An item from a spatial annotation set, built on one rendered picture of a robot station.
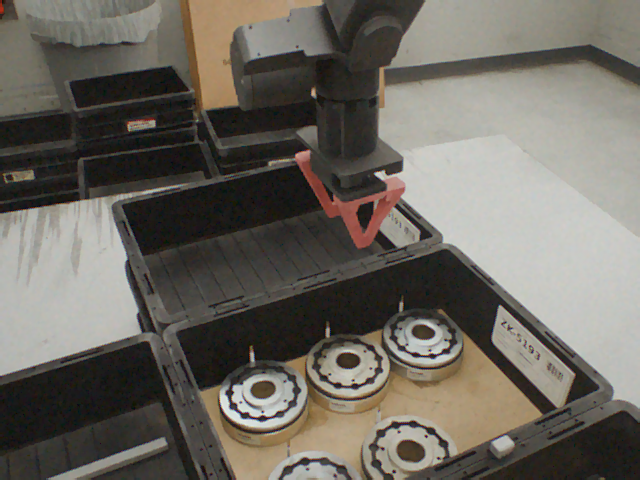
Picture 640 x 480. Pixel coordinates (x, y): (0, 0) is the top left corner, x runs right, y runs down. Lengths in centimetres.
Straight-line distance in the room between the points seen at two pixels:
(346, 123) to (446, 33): 347
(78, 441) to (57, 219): 72
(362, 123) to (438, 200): 85
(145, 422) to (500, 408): 42
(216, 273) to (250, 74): 50
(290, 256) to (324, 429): 34
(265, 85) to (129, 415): 44
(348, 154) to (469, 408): 36
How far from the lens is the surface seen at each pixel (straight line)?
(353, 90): 55
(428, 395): 79
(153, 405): 80
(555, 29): 446
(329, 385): 75
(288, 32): 52
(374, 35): 48
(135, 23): 286
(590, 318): 117
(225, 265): 98
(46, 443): 80
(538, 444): 65
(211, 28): 330
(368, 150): 58
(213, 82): 332
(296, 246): 102
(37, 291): 123
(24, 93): 357
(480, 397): 81
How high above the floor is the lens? 142
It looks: 35 degrees down
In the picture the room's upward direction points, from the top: straight up
